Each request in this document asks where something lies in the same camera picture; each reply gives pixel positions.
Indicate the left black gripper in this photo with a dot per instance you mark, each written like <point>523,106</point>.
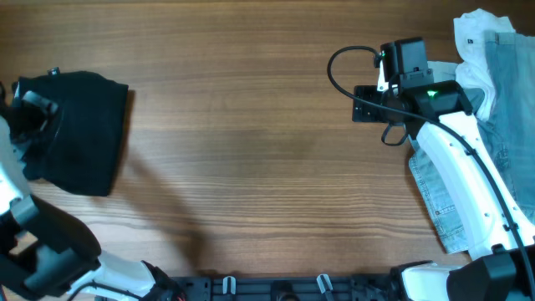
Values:
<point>37,109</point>

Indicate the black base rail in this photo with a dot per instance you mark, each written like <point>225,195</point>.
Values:
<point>358,287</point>

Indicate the white garment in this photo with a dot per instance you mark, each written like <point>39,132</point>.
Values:
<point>473,72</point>

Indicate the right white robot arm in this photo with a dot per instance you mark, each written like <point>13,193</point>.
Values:
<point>500,237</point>

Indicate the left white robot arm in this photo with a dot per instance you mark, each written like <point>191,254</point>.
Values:
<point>47,252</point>

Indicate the light blue denim jeans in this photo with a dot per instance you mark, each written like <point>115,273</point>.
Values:
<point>507,131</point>

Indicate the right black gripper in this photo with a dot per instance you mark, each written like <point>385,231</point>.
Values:
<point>364,111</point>

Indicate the black pants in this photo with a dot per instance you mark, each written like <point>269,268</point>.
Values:
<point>82,155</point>

